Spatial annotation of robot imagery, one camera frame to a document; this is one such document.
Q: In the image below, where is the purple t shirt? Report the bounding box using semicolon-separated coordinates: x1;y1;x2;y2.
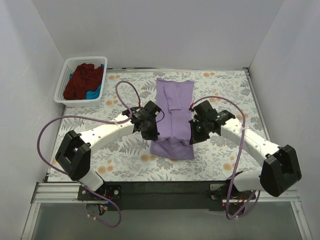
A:
150;78;195;160

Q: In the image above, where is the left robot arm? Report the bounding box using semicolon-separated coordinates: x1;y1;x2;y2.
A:
55;101;163;200

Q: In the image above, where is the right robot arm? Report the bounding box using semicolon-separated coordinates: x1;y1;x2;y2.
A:
189;100;302;199

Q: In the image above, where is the floral patterned table mat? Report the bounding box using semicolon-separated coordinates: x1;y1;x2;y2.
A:
56;70;266;182

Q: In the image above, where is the blue t shirt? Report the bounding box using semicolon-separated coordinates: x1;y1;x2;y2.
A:
68;63;104;100

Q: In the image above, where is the dark red t shirt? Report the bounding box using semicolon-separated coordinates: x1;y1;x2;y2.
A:
62;63;104;101

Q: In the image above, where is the white plastic laundry basket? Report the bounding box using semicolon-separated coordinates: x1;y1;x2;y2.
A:
54;56;108;107

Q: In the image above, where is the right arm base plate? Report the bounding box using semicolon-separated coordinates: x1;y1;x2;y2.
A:
208;184;253;200

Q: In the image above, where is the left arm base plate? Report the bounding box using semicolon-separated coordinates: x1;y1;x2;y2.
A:
77;184;122;201

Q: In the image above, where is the aluminium frame rail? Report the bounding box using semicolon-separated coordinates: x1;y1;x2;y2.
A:
31;182;301;203

